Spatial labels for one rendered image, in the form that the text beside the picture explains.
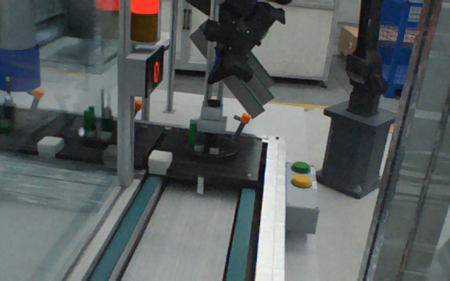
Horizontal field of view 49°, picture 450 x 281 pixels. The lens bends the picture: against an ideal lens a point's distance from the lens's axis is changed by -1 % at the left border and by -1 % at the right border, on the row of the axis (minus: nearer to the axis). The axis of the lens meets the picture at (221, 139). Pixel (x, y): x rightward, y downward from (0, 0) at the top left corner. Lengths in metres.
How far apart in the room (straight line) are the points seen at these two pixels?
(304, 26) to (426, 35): 5.00
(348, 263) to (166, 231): 0.37
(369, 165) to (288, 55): 4.03
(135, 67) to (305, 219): 0.45
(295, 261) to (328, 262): 0.07
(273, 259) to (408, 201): 0.61
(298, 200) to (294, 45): 4.28
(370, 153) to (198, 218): 0.49
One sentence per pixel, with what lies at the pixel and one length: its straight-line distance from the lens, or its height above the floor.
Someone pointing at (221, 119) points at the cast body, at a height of 1.06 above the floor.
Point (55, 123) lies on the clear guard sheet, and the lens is 0.67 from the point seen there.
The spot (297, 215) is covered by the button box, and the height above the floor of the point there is 0.94.
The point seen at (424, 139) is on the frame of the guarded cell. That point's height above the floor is 1.38.
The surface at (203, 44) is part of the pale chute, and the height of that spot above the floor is 1.17.
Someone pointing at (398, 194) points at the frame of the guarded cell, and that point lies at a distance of 0.26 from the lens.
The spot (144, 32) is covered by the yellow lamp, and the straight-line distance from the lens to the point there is 0.90.
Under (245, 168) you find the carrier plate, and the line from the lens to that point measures 1.12.
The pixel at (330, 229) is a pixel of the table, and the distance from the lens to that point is 1.16.
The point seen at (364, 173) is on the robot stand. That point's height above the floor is 0.92.
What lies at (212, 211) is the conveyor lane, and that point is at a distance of 1.05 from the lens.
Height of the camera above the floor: 1.46
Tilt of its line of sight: 23 degrees down
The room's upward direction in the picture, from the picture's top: 5 degrees clockwise
